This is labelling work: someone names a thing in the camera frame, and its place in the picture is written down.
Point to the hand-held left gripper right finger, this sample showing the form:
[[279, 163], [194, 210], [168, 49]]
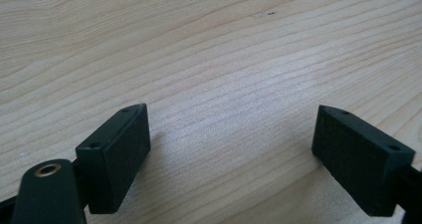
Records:
[[358, 164]]

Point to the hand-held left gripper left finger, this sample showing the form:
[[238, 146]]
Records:
[[114, 161]]

